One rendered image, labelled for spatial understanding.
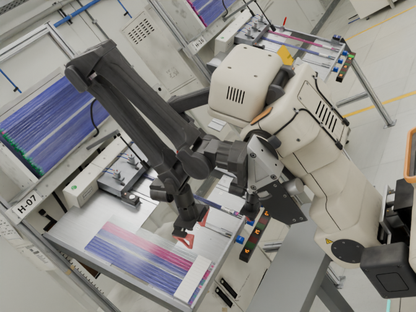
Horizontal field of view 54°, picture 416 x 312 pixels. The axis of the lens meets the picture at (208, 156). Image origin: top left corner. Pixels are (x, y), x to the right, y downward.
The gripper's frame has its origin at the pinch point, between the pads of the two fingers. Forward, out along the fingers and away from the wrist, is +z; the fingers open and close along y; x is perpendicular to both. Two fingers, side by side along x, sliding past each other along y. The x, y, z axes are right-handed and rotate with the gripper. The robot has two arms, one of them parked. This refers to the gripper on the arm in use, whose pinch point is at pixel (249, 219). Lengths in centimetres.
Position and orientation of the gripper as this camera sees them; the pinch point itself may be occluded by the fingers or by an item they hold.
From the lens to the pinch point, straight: 181.2
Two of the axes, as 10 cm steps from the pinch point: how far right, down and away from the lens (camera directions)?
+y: -4.8, 6.2, -6.3
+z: -0.2, 7.1, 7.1
